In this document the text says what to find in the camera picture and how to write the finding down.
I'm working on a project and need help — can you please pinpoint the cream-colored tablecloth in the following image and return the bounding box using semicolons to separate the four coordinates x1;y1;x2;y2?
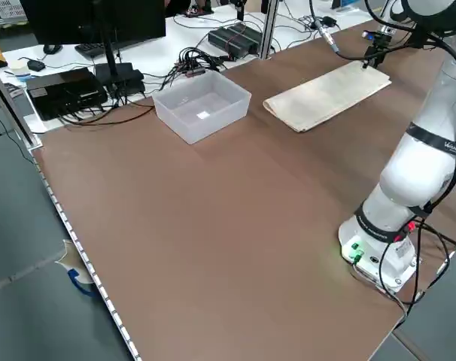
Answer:
263;61;393;133

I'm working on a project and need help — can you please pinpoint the clear plastic box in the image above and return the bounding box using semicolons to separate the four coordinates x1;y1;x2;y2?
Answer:
152;70;252;145

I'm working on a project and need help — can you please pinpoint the black box device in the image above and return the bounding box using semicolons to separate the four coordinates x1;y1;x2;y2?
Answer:
26;67;109;122

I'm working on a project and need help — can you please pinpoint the black finned device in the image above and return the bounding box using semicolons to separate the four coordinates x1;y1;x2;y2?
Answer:
208;22;264;60

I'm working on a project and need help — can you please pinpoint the black monitor stand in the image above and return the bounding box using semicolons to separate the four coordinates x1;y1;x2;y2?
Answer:
94;37;146;97

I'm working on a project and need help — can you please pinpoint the black keyboard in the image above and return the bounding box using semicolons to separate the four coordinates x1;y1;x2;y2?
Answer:
74;41;114;59

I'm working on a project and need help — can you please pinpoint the black computer monitor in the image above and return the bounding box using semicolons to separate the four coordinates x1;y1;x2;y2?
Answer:
20;0;167;47

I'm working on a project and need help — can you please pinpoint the white plastic basket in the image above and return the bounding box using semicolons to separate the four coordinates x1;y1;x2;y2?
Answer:
0;0;29;18

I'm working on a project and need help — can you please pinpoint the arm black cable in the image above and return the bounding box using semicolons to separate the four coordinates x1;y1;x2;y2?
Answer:
309;0;368;61

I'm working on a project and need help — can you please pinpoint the aluminium camera post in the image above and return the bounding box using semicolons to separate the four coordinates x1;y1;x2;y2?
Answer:
260;0;281;60

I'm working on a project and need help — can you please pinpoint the black stand post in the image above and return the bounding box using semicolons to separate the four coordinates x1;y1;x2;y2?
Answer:
233;0;248;22

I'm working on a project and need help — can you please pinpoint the black cable hub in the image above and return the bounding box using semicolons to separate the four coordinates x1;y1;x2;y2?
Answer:
173;47;231;79

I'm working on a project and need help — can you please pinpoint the aluminium frame strut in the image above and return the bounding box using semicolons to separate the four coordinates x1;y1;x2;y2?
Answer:
0;59;43;152

